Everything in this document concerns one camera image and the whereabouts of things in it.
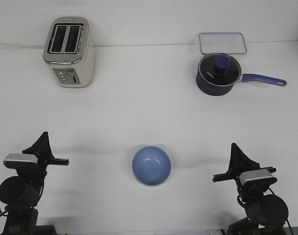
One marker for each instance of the dark blue saucepan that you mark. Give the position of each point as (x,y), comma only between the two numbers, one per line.
(216,90)

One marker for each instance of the glass pot lid blue knob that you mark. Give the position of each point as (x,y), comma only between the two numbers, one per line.
(219,69)

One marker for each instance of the silver cream two-slot toaster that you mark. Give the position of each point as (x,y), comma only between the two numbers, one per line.
(69,52)

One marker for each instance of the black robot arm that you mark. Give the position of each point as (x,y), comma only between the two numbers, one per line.
(266,214)
(22,193)

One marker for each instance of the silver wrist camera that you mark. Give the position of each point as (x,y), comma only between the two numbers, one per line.
(16,161)
(261,174)

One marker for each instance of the blue bowl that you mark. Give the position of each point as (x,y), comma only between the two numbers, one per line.
(151,166)

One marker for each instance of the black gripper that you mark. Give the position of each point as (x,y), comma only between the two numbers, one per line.
(39,156)
(239,163)

